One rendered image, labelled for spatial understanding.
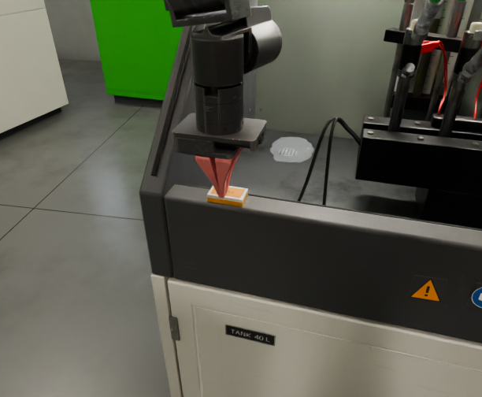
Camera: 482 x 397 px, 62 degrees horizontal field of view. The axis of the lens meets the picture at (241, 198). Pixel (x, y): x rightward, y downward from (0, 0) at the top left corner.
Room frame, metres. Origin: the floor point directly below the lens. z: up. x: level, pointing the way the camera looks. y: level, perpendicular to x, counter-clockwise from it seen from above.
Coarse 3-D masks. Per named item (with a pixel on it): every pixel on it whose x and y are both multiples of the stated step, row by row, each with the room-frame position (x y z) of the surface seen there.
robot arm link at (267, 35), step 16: (224, 0) 0.43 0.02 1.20; (240, 0) 0.44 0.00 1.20; (176, 16) 0.47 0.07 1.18; (192, 16) 0.49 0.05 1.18; (208, 16) 0.44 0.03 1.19; (224, 16) 0.43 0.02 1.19; (240, 16) 0.44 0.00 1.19; (256, 16) 0.50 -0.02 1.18; (256, 32) 0.49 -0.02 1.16; (272, 32) 0.51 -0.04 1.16; (256, 48) 0.48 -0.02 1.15; (272, 48) 0.50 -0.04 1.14; (256, 64) 0.48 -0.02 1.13
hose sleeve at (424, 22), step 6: (426, 0) 0.52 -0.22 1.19; (426, 6) 0.52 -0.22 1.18; (432, 6) 0.51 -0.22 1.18; (438, 6) 0.51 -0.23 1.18; (426, 12) 0.53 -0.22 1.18; (432, 12) 0.52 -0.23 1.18; (420, 18) 0.55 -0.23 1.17; (426, 18) 0.54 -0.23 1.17; (432, 18) 0.54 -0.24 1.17; (420, 24) 0.55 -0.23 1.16; (426, 24) 0.55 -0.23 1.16; (414, 30) 0.58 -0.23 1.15; (420, 30) 0.56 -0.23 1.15; (426, 30) 0.56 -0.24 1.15
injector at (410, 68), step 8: (408, 32) 0.63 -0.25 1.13; (408, 40) 0.63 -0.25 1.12; (408, 48) 0.63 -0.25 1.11; (416, 48) 0.62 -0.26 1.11; (400, 56) 0.64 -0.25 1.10; (408, 56) 0.62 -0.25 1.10; (416, 56) 0.62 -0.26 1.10; (400, 64) 0.63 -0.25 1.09; (408, 64) 0.61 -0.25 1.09; (416, 64) 0.63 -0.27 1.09; (400, 72) 0.63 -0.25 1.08; (408, 72) 0.61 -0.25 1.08; (400, 80) 0.63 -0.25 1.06; (408, 80) 0.63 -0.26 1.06; (400, 88) 0.63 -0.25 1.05; (408, 88) 0.63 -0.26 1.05; (400, 96) 0.63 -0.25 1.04; (400, 104) 0.63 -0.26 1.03; (392, 112) 0.64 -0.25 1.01; (400, 112) 0.63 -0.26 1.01; (392, 120) 0.63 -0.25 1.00; (400, 120) 0.63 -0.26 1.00; (392, 128) 0.63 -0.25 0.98
